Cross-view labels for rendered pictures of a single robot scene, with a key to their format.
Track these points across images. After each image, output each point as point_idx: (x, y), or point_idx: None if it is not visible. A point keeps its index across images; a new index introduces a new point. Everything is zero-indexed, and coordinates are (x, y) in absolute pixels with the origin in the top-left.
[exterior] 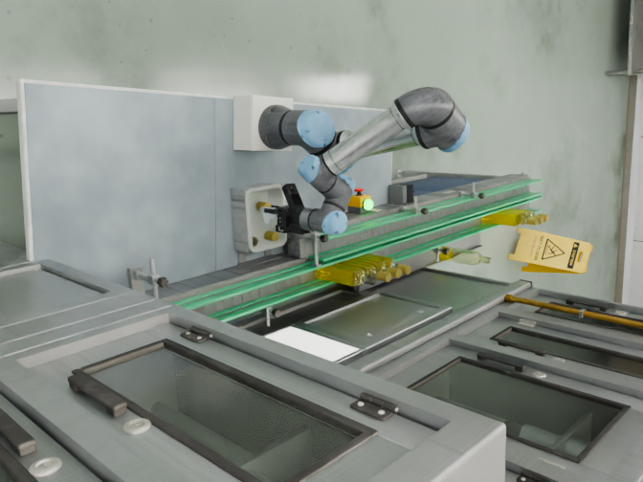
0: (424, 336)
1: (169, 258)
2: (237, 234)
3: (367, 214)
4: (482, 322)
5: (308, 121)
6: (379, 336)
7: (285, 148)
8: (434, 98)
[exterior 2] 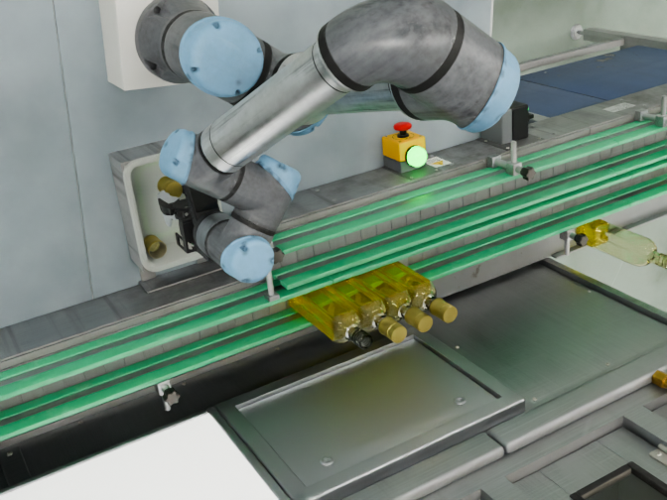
0: (427, 482)
1: None
2: (128, 235)
3: (411, 179)
4: (578, 443)
5: (195, 49)
6: (342, 468)
7: None
8: (401, 28)
